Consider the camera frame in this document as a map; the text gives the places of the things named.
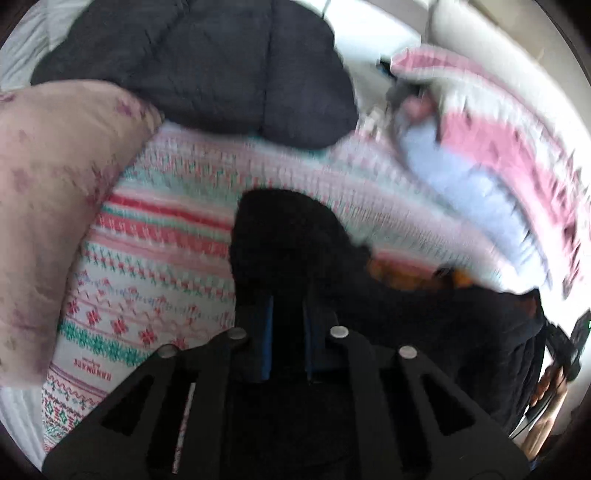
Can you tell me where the black quilted coat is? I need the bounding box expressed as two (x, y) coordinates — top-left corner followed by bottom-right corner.
(229, 189), (547, 432)

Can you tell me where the person's right hand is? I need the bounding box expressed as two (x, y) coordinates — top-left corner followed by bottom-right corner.
(520, 365), (568, 461)

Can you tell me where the patterned knit bedspread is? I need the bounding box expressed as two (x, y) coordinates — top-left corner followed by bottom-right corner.
(41, 123), (516, 449)

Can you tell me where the light blue garment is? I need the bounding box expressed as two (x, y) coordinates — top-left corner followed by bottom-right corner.
(394, 95), (548, 286)

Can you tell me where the pink white striped quilt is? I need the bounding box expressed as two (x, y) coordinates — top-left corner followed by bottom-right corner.
(390, 45), (590, 296)

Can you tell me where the pink floral pillow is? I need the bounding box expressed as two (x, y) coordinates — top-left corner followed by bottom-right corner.
(1, 80), (162, 388)

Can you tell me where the cream pillow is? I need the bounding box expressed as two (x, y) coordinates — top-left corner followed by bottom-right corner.
(426, 1), (590, 145)

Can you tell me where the dark puffer jacket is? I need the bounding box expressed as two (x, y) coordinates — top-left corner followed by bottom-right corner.
(32, 0), (359, 150)

